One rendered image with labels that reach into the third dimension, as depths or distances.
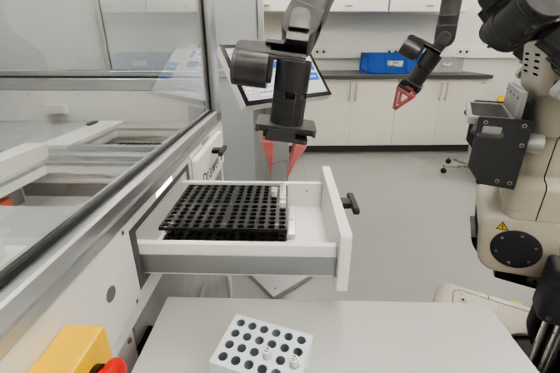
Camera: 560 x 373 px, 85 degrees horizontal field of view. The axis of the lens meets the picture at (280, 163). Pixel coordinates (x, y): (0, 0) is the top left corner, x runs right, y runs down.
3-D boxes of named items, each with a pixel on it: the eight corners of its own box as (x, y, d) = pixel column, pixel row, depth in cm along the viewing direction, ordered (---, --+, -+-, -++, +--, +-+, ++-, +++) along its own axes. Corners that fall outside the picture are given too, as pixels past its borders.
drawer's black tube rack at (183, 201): (287, 211, 71) (287, 185, 69) (287, 260, 55) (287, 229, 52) (192, 209, 72) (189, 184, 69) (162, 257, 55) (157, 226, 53)
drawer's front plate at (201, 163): (223, 161, 107) (222, 130, 103) (202, 200, 80) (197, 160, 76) (218, 161, 107) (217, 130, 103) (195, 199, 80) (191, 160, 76)
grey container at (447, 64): (448, 71, 387) (452, 56, 381) (462, 72, 359) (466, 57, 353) (417, 71, 386) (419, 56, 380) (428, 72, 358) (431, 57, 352)
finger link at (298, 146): (300, 184, 55) (308, 133, 51) (260, 179, 54) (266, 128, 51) (299, 167, 61) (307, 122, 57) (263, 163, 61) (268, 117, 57)
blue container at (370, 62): (406, 71, 384) (408, 52, 376) (421, 73, 345) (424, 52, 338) (357, 71, 382) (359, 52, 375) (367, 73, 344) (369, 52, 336)
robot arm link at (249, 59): (312, 7, 48) (307, 40, 56) (239, -3, 48) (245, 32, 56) (303, 77, 45) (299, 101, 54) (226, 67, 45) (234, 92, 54)
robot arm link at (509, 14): (589, 9, 49) (559, 30, 55) (537, -29, 51) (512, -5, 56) (556, 45, 48) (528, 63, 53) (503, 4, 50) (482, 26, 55)
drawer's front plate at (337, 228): (327, 206, 77) (329, 165, 73) (347, 293, 50) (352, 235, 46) (319, 206, 77) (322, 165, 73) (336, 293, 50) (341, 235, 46)
